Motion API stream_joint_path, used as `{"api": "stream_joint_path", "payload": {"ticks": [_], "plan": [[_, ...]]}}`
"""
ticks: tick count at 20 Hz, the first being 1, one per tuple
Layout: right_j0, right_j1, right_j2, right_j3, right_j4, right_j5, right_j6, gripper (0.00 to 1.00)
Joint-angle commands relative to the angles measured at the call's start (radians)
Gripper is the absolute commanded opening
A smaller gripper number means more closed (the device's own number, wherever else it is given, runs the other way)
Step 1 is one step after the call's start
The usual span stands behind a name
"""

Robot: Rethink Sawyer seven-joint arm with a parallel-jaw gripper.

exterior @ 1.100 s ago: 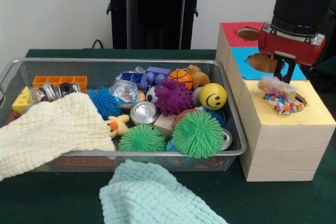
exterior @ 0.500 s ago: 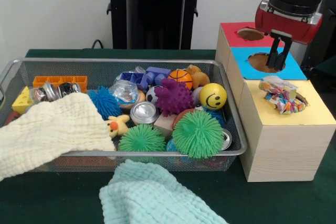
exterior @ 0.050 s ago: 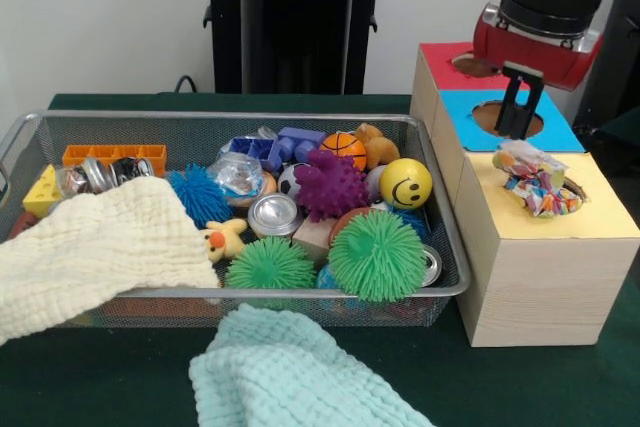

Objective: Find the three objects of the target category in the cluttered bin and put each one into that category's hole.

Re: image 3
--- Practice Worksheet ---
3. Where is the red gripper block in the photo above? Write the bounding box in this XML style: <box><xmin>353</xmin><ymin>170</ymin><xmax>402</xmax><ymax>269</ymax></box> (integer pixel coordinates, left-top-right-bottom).
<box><xmin>472</xmin><ymin>5</ymin><xmax>603</xmax><ymax>140</ymax></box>

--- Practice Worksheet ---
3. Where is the multicolour patchwork print cloth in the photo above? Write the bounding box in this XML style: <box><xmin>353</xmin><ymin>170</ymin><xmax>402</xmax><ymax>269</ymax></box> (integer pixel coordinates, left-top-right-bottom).
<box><xmin>492</xmin><ymin>140</ymin><xmax>585</xmax><ymax>219</ymax></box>

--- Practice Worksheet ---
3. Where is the green spiky ball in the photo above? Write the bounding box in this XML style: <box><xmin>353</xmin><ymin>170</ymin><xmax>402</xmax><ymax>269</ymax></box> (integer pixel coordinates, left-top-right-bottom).
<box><xmin>327</xmin><ymin>210</ymin><xmax>428</xmax><ymax>304</ymax></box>
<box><xmin>225</xmin><ymin>237</ymin><xmax>317</xmax><ymax>294</ymax></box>

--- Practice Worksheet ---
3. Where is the mint green knitted cloth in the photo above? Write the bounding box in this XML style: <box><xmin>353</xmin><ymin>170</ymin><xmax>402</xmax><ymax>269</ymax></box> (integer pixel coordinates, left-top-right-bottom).
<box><xmin>190</xmin><ymin>305</ymin><xmax>431</xmax><ymax>427</ymax></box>

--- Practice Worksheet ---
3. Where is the cream knitted cloth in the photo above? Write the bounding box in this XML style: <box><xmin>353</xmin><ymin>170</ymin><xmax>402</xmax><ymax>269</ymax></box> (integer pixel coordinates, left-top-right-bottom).
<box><xmin>0</xmin><ymin>175</ymin><xmax>221</xmax><ymax>346</ymax></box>

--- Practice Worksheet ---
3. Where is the wooden box with three holes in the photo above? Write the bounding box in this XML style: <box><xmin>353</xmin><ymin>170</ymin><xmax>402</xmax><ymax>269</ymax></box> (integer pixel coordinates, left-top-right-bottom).
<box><xmin>410</xmin><ymin>42</ymin><xmax>640</xmax><ymax>349</ymax></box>

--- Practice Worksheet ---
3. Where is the yellow smiley face ball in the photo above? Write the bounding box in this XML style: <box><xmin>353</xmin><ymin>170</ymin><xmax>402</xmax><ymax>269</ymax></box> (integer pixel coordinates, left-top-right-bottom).
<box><xmin>379</xmin><ymin>158</ymin><xmax>433</xmax><ymax>211</ymax></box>

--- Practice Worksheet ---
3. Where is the orange toy basketball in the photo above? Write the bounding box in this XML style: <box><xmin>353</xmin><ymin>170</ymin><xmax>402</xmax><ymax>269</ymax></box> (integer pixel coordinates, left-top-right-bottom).
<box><xmin>319</xmin><ymin>132</ymin><xmax>368</xmax><ymax>173</ymax></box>

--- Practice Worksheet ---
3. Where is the silver drink can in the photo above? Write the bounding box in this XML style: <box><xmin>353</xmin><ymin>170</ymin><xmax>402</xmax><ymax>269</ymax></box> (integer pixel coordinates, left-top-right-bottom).
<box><xmin>419</xmin><ymin>247</ymin><xmax>442</xmax><ymax>288</ymax></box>

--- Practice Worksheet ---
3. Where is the purple spiky ball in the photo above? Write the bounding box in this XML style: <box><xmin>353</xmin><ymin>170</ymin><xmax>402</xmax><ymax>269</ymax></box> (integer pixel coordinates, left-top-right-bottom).
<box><xmin>294</xmin><ymin>150</ymin><xmax>371</xmax><ymax>223</ymax></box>

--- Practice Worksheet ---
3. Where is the brown toy football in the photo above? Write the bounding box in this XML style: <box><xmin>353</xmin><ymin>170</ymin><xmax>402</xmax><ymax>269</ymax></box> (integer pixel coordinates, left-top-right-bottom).
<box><xmin>329</xmin><ymin>207</ymin><xmax>368</xmax><ymax>244</ymax></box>

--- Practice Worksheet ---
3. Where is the yellow duck plush toy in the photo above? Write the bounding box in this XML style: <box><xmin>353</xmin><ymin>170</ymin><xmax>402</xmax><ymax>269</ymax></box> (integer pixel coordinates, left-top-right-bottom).
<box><xmin>204</xmin><ymin>219</ymin><xmax>249</xmax><ymax>262</ymax></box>

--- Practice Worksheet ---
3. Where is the blue spiky ball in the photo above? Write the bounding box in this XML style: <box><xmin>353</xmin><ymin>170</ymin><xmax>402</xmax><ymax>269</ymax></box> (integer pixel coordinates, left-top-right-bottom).
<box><xmin>166</xmin><ymin>165</ymin><xmax>232</xmax><ymax>229</ymax></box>

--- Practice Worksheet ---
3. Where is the orange plastic tray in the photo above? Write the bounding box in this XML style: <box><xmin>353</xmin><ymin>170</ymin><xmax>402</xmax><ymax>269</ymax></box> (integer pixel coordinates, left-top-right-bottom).
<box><xmin>62</xmin><ymin>144</ymin><xmax>168</xmax><ymax>174</ymax></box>

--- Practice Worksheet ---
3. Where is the yellow cheese wedge toy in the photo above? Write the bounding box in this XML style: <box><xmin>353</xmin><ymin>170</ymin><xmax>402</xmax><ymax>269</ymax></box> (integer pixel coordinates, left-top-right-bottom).
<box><xmin>23</xmin><ymin>164</ymin><xmax>62</xmax><ymax>218</ymax></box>

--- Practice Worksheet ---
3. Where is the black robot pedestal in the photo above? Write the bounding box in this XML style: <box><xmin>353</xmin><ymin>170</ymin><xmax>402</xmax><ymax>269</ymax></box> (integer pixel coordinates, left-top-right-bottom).
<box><xmin>193</xmin><ymin>0</ymin><xmax>403</xmax><ymax>96</ymax></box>

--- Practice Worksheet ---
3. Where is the black cable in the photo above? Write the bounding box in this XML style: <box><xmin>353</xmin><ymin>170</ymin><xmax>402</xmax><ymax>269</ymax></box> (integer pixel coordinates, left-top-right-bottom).
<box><xmin>175</xmin><ymin>74</ymin><xmax>201</xmax><ymax>96</ymax></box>

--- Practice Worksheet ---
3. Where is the shallow wire mesh bin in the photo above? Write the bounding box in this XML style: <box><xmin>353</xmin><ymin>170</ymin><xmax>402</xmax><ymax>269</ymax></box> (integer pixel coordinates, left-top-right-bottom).
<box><xmin>0</xmin><ymin>110</ymin><xmax>473</xmax><ymax>330</ymax></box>

